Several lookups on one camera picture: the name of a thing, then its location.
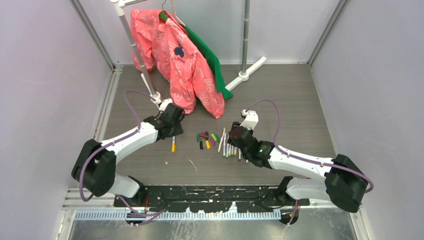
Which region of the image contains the yellow pen cap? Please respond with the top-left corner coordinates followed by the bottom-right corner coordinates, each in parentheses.
top-left (205, 140), bottom-right (211, 149)

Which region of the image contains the lime pen cap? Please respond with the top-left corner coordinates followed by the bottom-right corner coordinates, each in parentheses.
top-left (210, 133), bottom-right (218, 142)

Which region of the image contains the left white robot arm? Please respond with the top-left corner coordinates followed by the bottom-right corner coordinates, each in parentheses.
top-left (71, 102), bottom-right (184, 207)

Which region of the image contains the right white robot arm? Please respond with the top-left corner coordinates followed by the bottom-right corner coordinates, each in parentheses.
top-left (228, 121), bottom-right (373, 213)

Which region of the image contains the white clothes rack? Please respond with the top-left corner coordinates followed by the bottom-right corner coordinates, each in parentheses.
top-left (109, 0), bottom-right (268, 107)

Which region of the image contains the pink patterned jacket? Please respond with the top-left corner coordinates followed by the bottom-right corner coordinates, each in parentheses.
top-left (130, 9), bottom-right (225, 119)

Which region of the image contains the green garment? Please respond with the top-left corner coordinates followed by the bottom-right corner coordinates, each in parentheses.
top-left (156, 24), bottom-right (233, 104)

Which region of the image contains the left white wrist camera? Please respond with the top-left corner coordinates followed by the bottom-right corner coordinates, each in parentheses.
top-left (157, 98), bottom-right (173, 112)

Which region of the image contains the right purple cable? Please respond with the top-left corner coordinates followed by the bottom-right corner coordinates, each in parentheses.
top-left (243, 98), bottom-right (375, 227)

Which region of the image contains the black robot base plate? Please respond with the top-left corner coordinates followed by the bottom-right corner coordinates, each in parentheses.
top-left (127, 185), bottom-right (295, 213)

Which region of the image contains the white ribbed cable duct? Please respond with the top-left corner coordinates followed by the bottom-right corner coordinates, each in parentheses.
top-left (74, 209), bottom-right (281, 221)

